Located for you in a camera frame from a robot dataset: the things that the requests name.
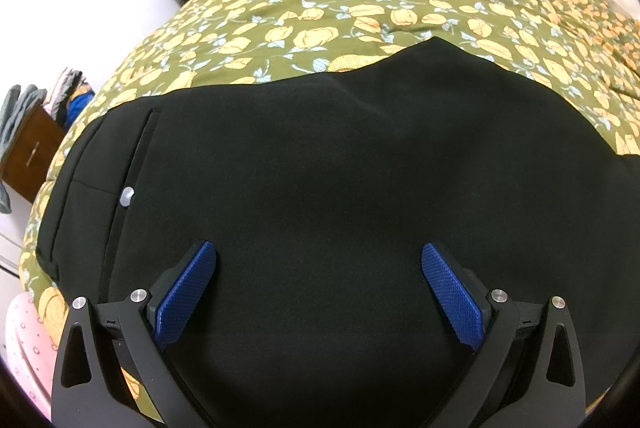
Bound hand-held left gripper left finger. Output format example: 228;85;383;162
50;240;218;428

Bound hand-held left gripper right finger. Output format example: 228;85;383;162
421;242;587;428

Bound black pants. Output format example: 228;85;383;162
36;36;640;428

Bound pink dotted pajama pants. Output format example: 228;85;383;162
5;293;68;420

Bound brown wooden cabinet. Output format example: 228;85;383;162
0;108;66;203

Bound blue cloth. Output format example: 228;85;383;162
65;86;97;129

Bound beige cloth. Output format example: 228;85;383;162
45;68;85;119

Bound grey cloth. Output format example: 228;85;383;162
0;84;48;213

